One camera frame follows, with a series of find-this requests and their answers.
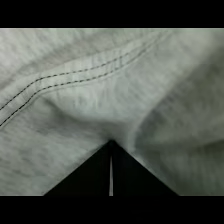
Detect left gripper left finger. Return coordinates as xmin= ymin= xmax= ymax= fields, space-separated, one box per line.
xmin=43 ymin=139 xmax=112 ymax=197

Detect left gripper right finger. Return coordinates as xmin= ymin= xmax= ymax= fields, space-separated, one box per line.
xmin=111 ymin=139 xmax=180 ymax=197

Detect light grey trousers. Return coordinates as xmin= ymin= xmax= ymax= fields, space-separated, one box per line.
xmin=0 ymin=27 xmax=224 ymax=197

